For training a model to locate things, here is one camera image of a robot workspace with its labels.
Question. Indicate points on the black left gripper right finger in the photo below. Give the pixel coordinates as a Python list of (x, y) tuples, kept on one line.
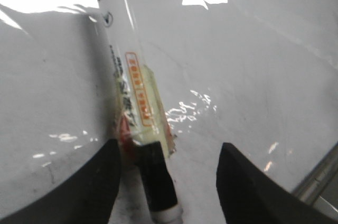
[(248, 195)]

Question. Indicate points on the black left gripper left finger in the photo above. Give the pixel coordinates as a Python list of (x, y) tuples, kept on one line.
[(88, 196)]

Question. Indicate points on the white black whiteboard marker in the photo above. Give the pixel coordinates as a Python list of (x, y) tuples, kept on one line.
[(127, 53)]

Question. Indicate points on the red round magnet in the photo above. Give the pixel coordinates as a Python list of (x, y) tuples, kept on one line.
[(140, 118)]

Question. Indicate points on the white whiteboard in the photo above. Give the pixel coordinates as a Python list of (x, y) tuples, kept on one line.
[(260, 74)]

